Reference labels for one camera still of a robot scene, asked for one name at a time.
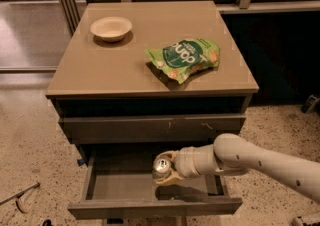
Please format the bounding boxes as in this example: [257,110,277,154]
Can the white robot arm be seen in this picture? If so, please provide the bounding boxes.
[153,133,320,202]

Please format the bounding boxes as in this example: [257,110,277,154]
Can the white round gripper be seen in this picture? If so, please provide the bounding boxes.
[155,147,199,186]

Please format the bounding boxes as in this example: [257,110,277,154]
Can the white paper bowl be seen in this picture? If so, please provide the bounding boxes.
[90,17,132,42]

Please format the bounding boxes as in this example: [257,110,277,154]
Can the closed grey top drawer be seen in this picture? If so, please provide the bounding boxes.
[59,114,246,144]

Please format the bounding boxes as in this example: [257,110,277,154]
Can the grey object floor corner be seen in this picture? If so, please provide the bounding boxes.
[292,213,320,226]

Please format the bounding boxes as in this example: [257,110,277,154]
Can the green white 7up can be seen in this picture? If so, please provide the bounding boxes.
[152,155,172,180]

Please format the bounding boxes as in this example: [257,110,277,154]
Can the open grey middle drawer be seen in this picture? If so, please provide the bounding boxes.
[68,142,242,220]

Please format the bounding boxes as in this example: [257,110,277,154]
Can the grey drawer cabinet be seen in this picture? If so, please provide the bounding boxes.
[45,0,260,226]

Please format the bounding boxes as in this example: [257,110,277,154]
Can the metal rod on floor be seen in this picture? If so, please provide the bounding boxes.
[0,181,40,214]

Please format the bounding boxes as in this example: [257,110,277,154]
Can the dark wheel at right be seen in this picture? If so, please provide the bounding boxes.
[301,95,320,114]

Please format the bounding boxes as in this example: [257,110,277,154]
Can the green snack chip bag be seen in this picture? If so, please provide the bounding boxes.
[145,39,220,84]

